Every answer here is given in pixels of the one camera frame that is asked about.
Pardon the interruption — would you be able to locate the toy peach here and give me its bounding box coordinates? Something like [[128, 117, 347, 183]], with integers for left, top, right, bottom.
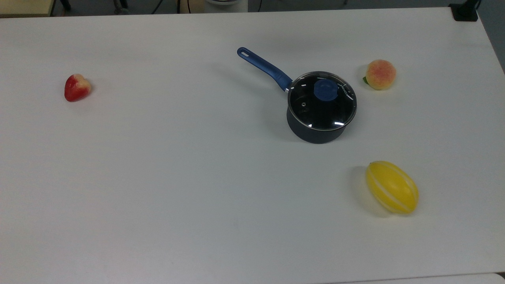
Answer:
[[363, 59, 397, 91]]

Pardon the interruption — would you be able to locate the dark pot with blue handle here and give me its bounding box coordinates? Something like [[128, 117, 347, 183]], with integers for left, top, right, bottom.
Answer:
[[237, 47, 358, 144]]

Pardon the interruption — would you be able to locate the glass lid with blue knob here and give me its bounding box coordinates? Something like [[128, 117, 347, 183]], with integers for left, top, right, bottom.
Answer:
[[288, 71, 358, 131]]

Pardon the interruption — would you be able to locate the yellowish wooden furniture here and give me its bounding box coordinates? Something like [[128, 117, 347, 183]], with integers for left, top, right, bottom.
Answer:
[[0, 0, 56, 18]]

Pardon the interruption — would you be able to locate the red toy strawberry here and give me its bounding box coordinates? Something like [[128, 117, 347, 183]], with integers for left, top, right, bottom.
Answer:
[[64, 74, 92, 102]]

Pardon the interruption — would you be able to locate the yellow toy melon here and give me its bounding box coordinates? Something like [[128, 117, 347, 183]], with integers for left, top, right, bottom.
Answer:
[[365, 161, 419, 215]]

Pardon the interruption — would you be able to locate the black clamp stand base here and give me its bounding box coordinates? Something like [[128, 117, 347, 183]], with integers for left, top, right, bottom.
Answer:
[[449, 0, 481, 22]]

